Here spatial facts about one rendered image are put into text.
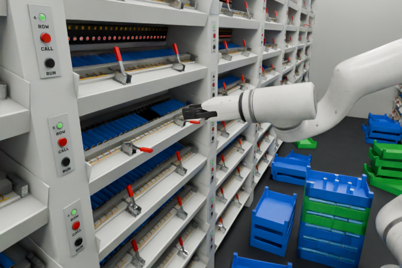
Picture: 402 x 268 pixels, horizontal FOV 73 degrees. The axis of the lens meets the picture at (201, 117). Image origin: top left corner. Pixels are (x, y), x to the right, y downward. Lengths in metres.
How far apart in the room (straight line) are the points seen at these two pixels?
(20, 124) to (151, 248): 0.65
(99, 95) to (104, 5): 0.19
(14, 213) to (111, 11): 0.45
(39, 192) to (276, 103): 0.51
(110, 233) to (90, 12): 0.55
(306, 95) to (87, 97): 0.46
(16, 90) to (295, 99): 0.53
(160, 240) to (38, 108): 0.68
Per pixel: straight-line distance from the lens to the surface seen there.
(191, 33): 1.11
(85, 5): 0.63
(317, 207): 1.60
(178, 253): 1.29
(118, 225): 0.84
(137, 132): 0.83
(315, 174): 1.73
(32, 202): 0.64
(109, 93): 0.66
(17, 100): 0.57
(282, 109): 0.62
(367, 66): 0.66
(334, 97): 0.68
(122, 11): 0.71
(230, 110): 0.65
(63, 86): 0.58
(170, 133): 0.91
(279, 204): 1.89
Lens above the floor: 1.21
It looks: 17 degrees down
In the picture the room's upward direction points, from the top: straight up
